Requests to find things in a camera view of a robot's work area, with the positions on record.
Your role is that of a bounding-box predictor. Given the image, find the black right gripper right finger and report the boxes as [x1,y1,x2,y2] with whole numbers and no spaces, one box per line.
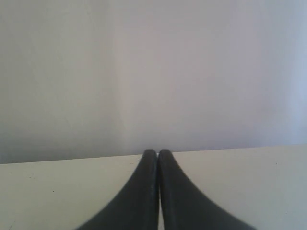
[158,149,255,230]

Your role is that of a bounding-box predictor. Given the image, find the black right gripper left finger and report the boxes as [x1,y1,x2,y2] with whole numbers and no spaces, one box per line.
[78,149,159,230]

